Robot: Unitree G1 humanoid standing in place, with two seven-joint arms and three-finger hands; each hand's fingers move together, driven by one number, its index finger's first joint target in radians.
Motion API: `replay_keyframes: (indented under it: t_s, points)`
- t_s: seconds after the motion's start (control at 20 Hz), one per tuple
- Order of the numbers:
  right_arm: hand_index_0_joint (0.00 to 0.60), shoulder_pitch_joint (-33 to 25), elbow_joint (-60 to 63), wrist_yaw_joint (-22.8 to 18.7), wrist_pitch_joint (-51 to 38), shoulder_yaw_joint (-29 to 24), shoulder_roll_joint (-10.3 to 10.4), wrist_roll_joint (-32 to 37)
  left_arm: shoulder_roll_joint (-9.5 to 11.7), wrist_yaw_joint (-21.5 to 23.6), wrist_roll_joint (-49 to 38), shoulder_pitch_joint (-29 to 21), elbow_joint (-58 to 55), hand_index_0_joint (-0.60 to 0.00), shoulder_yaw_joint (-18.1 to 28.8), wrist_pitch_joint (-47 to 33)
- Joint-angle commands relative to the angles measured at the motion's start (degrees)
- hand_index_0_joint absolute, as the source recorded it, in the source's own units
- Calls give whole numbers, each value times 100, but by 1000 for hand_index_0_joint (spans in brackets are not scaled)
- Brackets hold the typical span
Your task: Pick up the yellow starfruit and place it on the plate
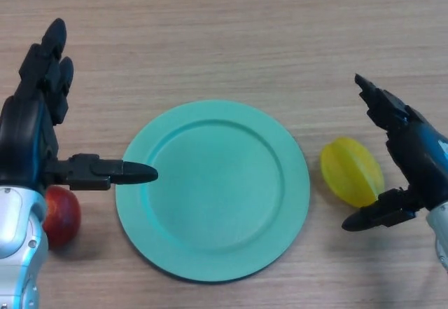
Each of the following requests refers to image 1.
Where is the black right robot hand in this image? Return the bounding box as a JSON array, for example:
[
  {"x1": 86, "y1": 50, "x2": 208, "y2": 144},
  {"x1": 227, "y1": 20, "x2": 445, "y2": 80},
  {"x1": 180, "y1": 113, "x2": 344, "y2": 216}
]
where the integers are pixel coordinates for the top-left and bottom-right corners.
[{"x1": 341, "y1": 73, "x2": 448, "y2": 233}]

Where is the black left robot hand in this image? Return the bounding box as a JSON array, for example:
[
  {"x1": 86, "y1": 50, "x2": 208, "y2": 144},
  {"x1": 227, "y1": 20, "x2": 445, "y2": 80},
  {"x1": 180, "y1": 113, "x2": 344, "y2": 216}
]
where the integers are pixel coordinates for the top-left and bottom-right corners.
[{"x1": 0, "y1": 18, "x2": 158, "y2": 198}]

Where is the yellow starfruit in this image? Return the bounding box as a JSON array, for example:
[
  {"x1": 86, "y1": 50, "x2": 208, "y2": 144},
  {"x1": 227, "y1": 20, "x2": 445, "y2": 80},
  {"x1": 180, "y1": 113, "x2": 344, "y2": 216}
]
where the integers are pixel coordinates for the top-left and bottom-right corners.
[{"x1": 320, "y1": 137, "x2": 385, "y2": 208}]

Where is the green round plate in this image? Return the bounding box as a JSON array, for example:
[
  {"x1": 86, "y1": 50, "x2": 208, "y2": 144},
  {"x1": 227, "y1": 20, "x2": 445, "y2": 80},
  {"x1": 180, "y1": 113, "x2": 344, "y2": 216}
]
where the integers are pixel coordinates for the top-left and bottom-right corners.
[{"x1": 114, "y1": 100, "x2": 312, "y2": 283}]

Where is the red apple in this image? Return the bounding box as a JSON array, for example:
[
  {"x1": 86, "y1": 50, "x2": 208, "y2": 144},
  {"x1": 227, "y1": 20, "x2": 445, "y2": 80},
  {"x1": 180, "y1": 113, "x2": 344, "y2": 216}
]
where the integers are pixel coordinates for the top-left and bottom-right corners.
[{"x1": 42, "y1": 186, "x2": 83, "y2": 249}]

